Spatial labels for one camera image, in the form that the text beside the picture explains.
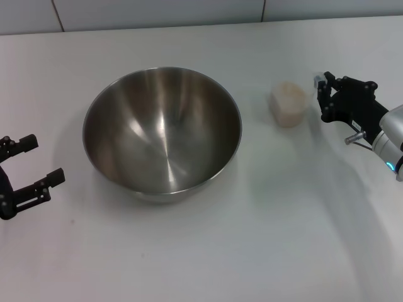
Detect right gripper cable with plug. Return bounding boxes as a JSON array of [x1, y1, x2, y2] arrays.
[[344, 131, 378, 152]]

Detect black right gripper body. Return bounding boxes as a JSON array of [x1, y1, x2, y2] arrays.
[[321, 75, 392, 144]]

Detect clear plastic measuring cup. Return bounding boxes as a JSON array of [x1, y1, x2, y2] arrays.
[[268, 74, 319, 128]]

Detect large stainless steel bowl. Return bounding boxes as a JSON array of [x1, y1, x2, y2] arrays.
[[82, 65, 243, 203]]

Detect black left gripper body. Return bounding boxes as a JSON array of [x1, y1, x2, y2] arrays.
[[0, 163, 17, 221]]

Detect white rice grains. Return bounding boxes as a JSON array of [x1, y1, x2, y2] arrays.
[[270, 81, 306, 128]]

